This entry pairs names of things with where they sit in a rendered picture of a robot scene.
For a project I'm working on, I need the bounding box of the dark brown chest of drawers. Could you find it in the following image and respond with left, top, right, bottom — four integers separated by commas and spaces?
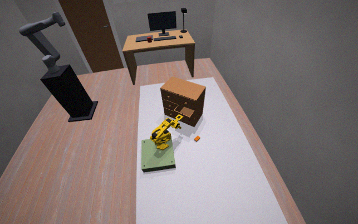
160, 77, 206, 127

